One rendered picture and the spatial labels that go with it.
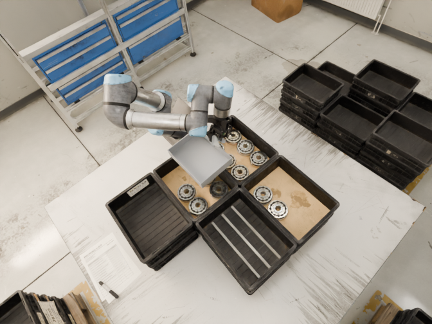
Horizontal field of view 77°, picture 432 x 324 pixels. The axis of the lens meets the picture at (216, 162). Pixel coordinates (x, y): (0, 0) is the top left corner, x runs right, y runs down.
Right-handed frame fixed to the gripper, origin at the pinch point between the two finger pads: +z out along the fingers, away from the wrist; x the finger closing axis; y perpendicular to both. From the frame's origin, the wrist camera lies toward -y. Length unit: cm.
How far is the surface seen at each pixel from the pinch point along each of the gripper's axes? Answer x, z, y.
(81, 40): 22, 22, -187
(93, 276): -74, 61, -10
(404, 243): 101, 83, 114
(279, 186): 20.4, 19.9, 33.9
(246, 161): 20.5, 20.0, 9.7
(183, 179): -11.2, 29.1, -9.8
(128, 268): -59, 56, 1
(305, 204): 20, 20, 50
